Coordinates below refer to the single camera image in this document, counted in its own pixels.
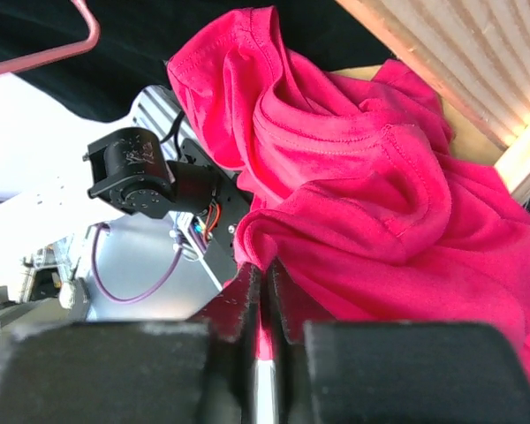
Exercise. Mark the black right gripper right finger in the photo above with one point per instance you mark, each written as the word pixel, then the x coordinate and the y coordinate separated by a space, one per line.
pixel 388 372

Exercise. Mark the pink wire hanger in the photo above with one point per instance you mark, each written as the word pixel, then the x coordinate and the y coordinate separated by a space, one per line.
pixel 50 56

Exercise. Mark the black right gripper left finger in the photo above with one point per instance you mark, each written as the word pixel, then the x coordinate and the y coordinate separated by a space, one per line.
pixel 193 371

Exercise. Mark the pink red t-shirt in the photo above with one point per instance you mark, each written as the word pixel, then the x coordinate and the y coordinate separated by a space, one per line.
pixel 355 189

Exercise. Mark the black t-shirt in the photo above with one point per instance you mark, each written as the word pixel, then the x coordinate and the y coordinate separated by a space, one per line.
pixel 139 37

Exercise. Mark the wooden clothes rack frame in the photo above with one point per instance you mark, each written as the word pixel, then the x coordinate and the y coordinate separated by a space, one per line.
pixel 476 56

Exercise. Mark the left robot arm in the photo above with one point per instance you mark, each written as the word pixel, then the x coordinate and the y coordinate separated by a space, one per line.
pixel 157 167

